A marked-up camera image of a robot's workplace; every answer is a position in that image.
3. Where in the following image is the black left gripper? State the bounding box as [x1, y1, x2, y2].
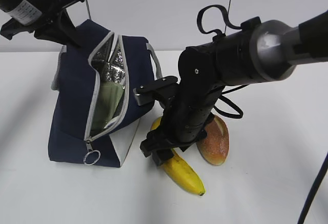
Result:
[1, 0, 85, 48]

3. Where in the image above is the green lidded food container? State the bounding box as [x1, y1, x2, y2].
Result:
[91, 82, 125, 134]

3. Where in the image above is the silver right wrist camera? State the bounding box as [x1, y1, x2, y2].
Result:
[133, 76, 178, 106]

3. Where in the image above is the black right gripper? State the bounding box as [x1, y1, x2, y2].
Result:
[140, 85, 222, 165]

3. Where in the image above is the navy blue lunch bag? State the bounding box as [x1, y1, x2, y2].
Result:
[48, 20, 162, 168]

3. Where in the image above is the brown bread roll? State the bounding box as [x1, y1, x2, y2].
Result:
[197, 115, 230, 166]

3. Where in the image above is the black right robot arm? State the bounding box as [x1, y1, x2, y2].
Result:
[135, 13, 327, 166]

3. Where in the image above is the yellow banana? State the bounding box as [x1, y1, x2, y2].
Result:
[150, 117, 207, 197]

